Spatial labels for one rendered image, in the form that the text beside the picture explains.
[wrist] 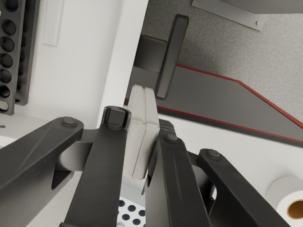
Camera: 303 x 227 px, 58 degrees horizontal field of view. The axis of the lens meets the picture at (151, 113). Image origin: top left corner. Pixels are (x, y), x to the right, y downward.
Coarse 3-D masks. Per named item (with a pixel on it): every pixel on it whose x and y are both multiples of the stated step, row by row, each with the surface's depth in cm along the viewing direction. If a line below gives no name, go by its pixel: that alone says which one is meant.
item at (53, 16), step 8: (48, 0) 27; (56, 0) 27; (64, 0) 28; (48, 8) 27; (56, 8) 27; (48, 16) 27; (56, 16) 27; (48, 24) 28; (56, 24) 28; (48, 32) 28; (56, 32) 28; (48, 40) 28; (56, 40) 28
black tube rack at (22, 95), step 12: (12, 0) 25; (36, 0) 25; (0, 12) 22; (24, 12) 25; (36, 12) 25; (12, 24) 25; (24, 24) 26; (36, 24) 26; (24, 36) 26; (12, 48) 26; (24, 48) 26; (24, 60) 26; (0, 72) 27; (24, 72) 27; (24, 84) 27; (24, 96) 28
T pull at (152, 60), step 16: (176, 16) 22; (176, 32) 22; (144, 48) 23; (160, 48) 23; (176, 48) 22; (144, 64) 23; (160, 64) 23; (176, 64) 23; (160, 80) 23; (160, 96) 24
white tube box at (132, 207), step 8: (120, 192) 42; (128, 192) 43; (136, 192) 44; (120, 200) 43; (128, 200) 41; (136, 200) 42; (144, 200) 43; (120, 208) 42; (128, 208) 43; (136, 208) 42; (144, 208) 42; (120, 216) 42; (128, 216) 44; (136, 216) 43; (144, 216) 43; (128, 224) 43; (136, 224) 43; (144, 224) 44
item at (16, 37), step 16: (0, 0) 22; (0, 16) 22; (16, 16) 22; (0, 32) 23; (16, 32) 23; (0, 48) 23; (16, 48) 23; (0, 64) 24; (16, 64) 24; (0, 80) 24; (16, 80) 25; (0, 96) 25; (0, 112) 25
